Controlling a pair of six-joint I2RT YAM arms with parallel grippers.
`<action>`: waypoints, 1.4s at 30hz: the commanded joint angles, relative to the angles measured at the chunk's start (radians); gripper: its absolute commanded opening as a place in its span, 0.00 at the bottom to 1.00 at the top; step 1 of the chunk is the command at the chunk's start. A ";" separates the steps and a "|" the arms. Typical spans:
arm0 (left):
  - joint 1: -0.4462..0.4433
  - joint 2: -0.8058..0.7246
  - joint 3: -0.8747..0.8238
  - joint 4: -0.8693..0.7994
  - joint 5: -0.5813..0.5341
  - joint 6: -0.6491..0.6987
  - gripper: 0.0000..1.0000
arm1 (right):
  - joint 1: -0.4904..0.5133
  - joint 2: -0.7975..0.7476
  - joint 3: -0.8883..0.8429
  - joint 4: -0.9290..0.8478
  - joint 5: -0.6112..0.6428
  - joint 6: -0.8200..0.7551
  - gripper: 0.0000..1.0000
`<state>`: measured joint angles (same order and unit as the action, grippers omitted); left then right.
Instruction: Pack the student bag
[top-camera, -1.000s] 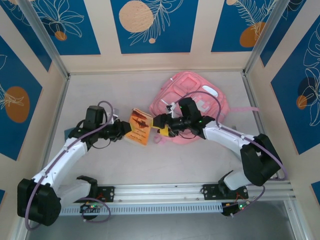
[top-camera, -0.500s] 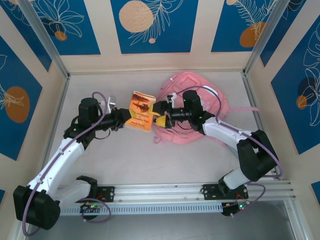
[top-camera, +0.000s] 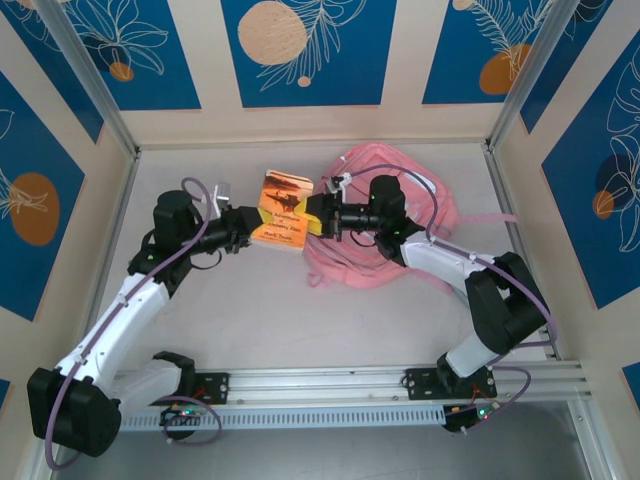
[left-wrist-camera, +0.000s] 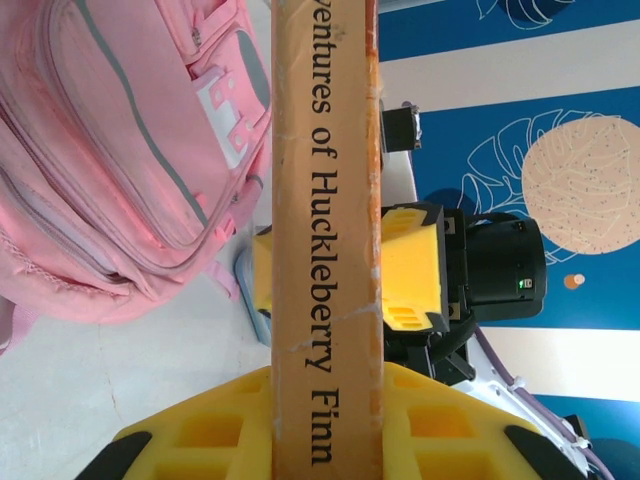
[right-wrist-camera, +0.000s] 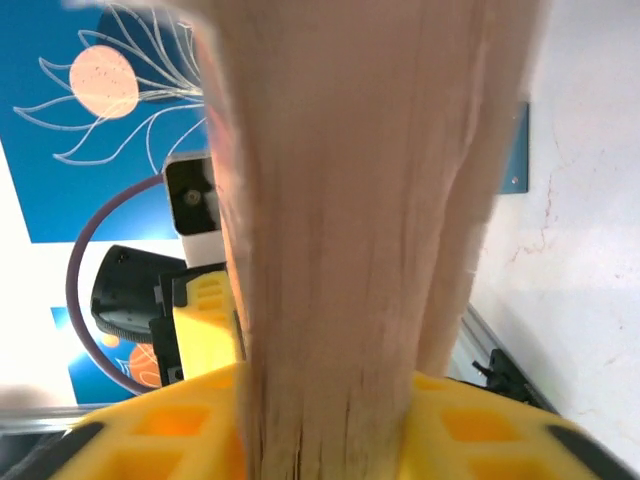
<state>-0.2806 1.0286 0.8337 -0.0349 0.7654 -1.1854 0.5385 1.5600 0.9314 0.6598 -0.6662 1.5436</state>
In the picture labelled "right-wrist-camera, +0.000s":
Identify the thick orange book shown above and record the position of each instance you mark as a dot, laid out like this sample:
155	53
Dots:
350	225

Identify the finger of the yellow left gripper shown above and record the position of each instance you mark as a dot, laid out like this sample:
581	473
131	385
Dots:
205	330

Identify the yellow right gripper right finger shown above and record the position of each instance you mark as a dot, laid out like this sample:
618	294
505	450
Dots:
490	440

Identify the blue poster peach circle flower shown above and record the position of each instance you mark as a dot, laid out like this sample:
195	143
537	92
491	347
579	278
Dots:
50	190

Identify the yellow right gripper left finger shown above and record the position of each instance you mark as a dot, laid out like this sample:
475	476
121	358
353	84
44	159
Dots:
165	435

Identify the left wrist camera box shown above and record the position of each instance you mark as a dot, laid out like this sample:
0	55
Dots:
192	200

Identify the teal flat pouch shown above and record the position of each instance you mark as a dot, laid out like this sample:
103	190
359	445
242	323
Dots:
515	150

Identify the blue poster orange circle flower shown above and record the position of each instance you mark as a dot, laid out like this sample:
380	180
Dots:
90	360

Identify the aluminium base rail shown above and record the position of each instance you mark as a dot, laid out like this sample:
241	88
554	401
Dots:
475	330

